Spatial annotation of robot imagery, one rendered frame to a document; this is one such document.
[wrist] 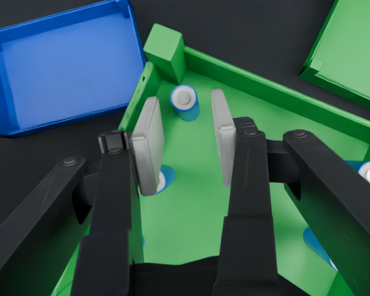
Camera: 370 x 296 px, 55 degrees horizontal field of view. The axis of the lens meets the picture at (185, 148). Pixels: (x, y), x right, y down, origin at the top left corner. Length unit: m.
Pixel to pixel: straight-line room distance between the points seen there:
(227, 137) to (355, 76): 0.62
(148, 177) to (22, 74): 0.66
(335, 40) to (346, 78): 0.08
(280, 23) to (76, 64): 0.41
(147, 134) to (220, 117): 0.04
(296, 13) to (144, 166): 0.64
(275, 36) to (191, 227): 0.52
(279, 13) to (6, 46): 0.55
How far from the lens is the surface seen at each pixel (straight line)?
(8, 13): 0.86
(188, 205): 0.30
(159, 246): 0.31
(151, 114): 0.19
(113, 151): 0.15
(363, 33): 0.79
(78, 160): 0.16
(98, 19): 0.78
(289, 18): 0.77
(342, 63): 0.76
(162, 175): 0.24
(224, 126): 0.16
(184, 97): 0.23
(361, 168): 0.25
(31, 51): 0.81
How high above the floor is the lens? 0.70
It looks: 86 degrees down
